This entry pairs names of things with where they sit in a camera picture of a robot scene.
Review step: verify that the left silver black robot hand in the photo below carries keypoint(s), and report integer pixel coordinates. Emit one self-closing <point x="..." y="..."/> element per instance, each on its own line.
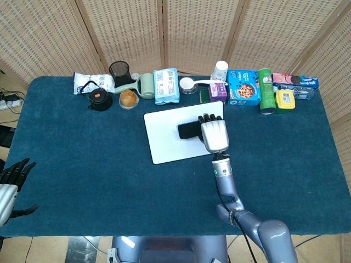
<point x="8" y="200"/>

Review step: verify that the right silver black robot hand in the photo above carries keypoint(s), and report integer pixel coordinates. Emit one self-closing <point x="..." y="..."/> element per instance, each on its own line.
<point x="215" y="134"/>

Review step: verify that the black rectangular object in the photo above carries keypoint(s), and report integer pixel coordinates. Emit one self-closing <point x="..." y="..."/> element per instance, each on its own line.
<point x="189" y="131"/>

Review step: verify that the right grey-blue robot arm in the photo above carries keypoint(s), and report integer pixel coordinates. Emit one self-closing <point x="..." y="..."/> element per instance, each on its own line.
<point x="227" y="186"/>

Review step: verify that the dark green small box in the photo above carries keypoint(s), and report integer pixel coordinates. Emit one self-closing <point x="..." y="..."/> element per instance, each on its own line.
<point x="204" y="96"/>

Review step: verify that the small purple box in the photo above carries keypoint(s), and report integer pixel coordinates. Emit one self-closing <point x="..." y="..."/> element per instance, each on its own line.
<point x="218" y="91"/>

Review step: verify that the round clear plastic container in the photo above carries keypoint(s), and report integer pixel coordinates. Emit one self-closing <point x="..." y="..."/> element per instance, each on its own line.
<point x="190" y="91"/>

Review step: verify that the blue cookie box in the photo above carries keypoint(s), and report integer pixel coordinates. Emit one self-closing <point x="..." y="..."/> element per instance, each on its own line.
<point x="244" y="90"/>

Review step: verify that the white plastic spoon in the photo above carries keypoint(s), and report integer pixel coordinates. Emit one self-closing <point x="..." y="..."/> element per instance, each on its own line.
<point x="187" y="82"/>

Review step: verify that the white paper cup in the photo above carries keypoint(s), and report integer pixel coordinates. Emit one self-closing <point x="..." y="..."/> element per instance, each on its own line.
<point x="220" y="69"/>

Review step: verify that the green chips can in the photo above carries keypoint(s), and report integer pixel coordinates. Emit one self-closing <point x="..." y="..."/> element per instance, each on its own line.
<point x="267" y="93"/>

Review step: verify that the blue tissue pack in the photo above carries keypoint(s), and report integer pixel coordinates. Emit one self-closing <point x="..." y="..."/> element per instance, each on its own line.
<point x="166" y="87"/>

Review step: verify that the pale green lint roller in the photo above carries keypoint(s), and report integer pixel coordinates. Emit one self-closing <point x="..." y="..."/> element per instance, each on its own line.
<point x="146" y="85"/>

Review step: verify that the pink and blue biscuit box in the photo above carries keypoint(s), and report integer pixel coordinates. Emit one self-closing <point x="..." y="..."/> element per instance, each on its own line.
<point x="285" y="79"/>

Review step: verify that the orange jelly cup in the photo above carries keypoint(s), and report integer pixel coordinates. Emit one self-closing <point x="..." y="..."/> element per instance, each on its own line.
<point x="128" y="98"/>

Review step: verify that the white power strip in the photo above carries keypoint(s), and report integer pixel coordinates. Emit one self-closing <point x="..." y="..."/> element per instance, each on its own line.
<point x="11" y="104"/>

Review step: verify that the clear plastic water bottle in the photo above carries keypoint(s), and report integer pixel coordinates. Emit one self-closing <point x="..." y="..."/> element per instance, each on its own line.
<point x="303" y="92"/>

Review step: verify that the small white cap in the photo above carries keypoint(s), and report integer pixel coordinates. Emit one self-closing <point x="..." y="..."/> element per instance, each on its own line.
<point x="135" y="75"/>

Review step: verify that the blue table cloth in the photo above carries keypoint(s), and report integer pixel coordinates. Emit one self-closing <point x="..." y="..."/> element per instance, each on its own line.
<point x="109" y="178"/>

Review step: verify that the woven bamboo folding screen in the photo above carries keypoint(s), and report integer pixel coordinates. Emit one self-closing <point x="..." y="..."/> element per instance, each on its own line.
<point x="192" y="33"/>

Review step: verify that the black mesh pen holder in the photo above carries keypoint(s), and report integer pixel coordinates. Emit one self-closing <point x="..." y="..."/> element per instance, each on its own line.
<point x="120" y="78"/>

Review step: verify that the black cast iron teapot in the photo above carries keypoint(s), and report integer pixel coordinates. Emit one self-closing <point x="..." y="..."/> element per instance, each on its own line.
<point x="100" y="100"/>

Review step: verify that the grey-blue robot torso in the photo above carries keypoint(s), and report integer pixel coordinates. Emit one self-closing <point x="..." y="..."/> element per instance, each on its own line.
<point x="170" y="249"/>

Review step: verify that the white plastic snack bag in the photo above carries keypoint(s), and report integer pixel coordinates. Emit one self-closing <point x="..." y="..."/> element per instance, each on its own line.
<point x="102" y="80"/>

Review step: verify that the white rectangular board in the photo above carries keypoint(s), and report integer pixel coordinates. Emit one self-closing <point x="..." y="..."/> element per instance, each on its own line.
<point x="164" y="137"/>

